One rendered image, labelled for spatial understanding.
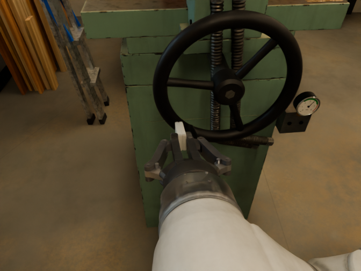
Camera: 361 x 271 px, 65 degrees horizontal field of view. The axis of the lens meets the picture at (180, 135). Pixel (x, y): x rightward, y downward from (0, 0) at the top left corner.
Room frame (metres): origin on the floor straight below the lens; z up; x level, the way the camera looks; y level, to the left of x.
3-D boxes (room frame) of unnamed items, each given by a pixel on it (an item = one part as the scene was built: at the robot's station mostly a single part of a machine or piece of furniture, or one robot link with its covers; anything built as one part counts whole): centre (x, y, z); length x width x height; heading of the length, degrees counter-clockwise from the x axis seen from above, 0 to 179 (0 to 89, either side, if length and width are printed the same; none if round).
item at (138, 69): (0.93, -0.05, 0.76); 0.57 x 0.45 x 0.09; 5
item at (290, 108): (0.70, -0.33, 0.58); 0.12 x 0.08 x 0.08; 5
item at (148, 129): (0.93, -0.05, 0.35); 0.58 x 0.45 x 0.71; 5
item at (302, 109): (0.63, -0.34, 0.65); 0.06 x 0.04 x 0.08; 95
